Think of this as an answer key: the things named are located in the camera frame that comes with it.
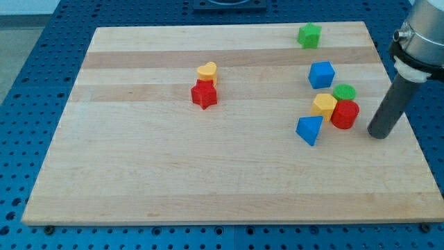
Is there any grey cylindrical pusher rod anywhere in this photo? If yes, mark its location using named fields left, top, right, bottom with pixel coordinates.
left=367, top=74, right=422, bottom=139

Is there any red cylinder block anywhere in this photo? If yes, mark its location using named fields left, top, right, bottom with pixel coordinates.
left=330, top=100, right=360, bottom=129

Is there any yellow hexagon block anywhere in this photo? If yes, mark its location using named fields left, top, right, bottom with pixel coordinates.
left=310, top=94, right=338, bottom=122

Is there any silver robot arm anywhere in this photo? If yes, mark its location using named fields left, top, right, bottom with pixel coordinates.
left=367, top=0, right=443, bottom=139

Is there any green cylinder block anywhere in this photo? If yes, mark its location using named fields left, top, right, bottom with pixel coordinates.
left=332, top=84, right=357, bottom=101

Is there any blue cube block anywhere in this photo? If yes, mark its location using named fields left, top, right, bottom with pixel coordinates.
left=308, top=61, right=335, bottom=89

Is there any blue triangle block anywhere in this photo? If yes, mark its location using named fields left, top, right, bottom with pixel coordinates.
left=296, top=116, right=323, bottom=146

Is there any green star block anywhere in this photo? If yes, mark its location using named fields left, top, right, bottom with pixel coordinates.
left=298, top=23, right=322, bottom=49

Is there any wooden board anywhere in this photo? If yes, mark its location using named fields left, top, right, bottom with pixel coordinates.
left=22, top=22, right=443, bottom=226

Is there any yellow heart block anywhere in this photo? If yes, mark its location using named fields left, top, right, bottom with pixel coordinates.
left=196, top=61, right=217, bottom=86

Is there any red star block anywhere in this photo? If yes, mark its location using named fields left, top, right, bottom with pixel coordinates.
left=191, top=79, right=218, bottom=110

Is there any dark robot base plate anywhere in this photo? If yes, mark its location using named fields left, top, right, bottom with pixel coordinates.
left=191, top=0, right=267, bottom=11

